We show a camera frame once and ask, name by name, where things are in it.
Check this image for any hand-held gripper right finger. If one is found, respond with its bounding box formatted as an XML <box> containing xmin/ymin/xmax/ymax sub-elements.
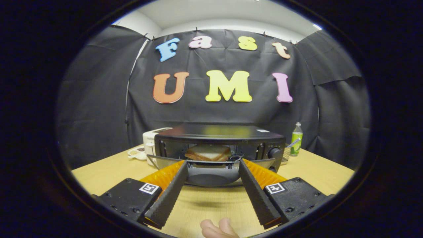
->
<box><xmin>239</xmin><ymin>159</ymin><xmax>332</xmax><ymax>230</ymax></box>

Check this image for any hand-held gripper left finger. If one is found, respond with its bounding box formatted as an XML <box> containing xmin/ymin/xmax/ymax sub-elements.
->
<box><xmin>96</xmin><ymin>160</ymin><xmax>189</xmax><ymax>229</ymax></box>

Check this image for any toasted bread sandwich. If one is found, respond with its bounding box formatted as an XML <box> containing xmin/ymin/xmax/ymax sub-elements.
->
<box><xmin>184</xmin><ymin>144</ymin><xmax>232</xmax><ymax>162</ymax></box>

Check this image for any black toaster oven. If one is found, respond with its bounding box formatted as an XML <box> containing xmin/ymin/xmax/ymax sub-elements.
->
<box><xmin>147</xmin><ymin>124</ymin><xmax>286</xmax><ymax>188</ymax></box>

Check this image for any white pop-up toaster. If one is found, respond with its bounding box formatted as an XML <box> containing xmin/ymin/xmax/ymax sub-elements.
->
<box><xmin>143</xmin><ymin>127</ymin><xmax>173</xmax><ymax>166</ymax></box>

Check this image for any clear glass with straw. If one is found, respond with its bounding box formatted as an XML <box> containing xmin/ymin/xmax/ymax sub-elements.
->
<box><xmin>282</xmin><ymin>138</ymin><xmax>302</xmax><ymax>165</ymax></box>

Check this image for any small white snack dish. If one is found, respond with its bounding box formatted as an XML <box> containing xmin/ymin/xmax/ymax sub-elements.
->
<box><xmin>127</xmin><ymin>146</ymin><xmax>148</xmax><ymax>161</ymax></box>

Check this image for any green label drink bottle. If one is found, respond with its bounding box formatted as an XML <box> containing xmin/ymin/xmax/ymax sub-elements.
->
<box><xmin>290</xmin><ymin>122</ymin><xmax>303</xmax><ymax>156</ymax></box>

